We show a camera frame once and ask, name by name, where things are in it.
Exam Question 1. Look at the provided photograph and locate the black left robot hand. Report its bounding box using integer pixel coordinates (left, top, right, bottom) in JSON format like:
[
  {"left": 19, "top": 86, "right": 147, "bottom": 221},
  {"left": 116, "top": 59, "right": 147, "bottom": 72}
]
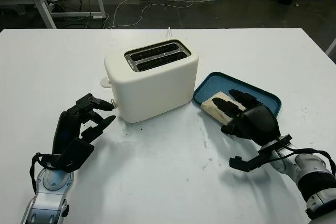
[{"left": 51, "top": 92, "right": 117, "bottom": 156}]

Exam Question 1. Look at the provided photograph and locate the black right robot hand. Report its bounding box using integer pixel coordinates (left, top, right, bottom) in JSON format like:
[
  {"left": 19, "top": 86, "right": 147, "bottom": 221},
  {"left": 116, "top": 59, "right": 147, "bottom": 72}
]
[{"left": 212, "top": 89, "right": 281, "bottom": 146}]

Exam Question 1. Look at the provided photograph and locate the slice of bread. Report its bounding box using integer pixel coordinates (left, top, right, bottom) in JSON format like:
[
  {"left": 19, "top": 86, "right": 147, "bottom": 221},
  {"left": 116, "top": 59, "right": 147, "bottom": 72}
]
[{"left": 201, "top": 90, "right": 246, "bottom": 127}]

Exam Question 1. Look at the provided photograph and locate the white toaster lever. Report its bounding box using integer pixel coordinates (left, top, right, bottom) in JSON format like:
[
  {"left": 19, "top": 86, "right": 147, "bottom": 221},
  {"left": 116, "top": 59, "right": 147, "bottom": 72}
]
[{"left": 99, "top": 76, "right": 112, "bottom": 88}]

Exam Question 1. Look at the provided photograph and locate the cream white toaster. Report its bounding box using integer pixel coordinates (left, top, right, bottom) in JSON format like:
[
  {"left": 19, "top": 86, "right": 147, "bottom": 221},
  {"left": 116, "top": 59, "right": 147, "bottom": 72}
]
[{"left": 103, "top": 39, "right": 200, "bottom": 123}]

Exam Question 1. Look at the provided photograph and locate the blue plastic tray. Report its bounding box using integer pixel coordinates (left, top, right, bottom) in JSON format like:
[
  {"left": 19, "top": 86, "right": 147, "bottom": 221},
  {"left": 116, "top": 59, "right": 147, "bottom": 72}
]
[{"left": 193, "top": 71, "right": 283, "bottom": 118}]

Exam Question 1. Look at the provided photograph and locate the white table leg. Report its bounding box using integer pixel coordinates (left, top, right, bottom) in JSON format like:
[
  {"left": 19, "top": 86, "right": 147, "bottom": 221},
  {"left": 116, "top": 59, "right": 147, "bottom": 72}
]
[{"left": 326, "top": 39, "right": 336, "bottom": 57}]

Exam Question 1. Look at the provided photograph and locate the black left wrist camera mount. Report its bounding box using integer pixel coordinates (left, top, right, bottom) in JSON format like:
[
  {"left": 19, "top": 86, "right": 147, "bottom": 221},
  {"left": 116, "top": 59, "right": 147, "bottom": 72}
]
[{"left": 58, "top": 138, "right": 95, "bottom": 174}]

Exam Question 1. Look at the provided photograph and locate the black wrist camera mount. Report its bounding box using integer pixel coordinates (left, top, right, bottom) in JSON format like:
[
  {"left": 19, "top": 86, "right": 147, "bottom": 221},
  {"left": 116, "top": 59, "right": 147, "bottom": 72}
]
[
  {"left": 229, "top": 134, "right": 293, "bottom": 173},
  {"left": 58, "top": 138, "right": 95, "bottom": 174}
]

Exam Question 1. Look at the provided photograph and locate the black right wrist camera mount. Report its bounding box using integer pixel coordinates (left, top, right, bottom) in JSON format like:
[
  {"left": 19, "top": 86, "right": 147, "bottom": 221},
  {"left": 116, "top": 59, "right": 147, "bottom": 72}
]
[{"left": 229, "top": 134, "right": 293, "bottom": 173}]

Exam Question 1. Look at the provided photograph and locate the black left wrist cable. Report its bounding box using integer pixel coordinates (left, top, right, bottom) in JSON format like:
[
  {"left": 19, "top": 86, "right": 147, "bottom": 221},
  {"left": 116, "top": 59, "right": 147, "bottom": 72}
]
[{"left": 28, "top": 152, "right": 67, "bottom": 194}]

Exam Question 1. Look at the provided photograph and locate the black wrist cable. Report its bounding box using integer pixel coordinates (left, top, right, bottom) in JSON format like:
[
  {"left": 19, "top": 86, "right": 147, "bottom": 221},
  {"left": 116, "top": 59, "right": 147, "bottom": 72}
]
[
  {"left": 28, "top": 152, "right": 67, "bottom": 194},
  {"left": 275, "top": 136, "right": 336, "bottom": 177}
]

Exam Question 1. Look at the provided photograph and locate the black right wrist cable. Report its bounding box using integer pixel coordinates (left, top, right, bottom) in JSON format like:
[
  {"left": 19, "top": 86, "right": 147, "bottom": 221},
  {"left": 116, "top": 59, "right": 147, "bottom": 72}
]
[{"left": 275, "top": 136, "right": 336, "bottom": 177}]

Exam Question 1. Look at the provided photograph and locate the white floor cable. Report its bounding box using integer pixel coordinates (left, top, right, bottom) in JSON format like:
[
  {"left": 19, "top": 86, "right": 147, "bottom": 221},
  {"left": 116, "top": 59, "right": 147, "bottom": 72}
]
[{"left": 104, "top": 0, "right": 218, "bottom": 29}]

